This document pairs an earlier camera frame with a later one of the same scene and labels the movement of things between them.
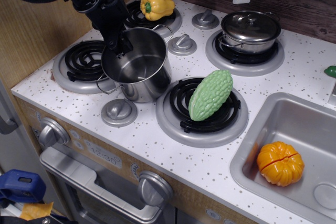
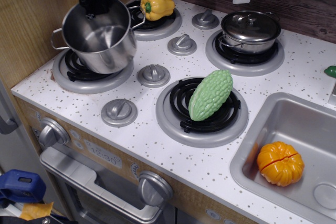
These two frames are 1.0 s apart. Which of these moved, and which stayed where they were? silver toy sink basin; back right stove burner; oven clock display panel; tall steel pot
Moved: tall steel pot
Stayed: back right stove burner; silver toy sink basin; oven clock display panel
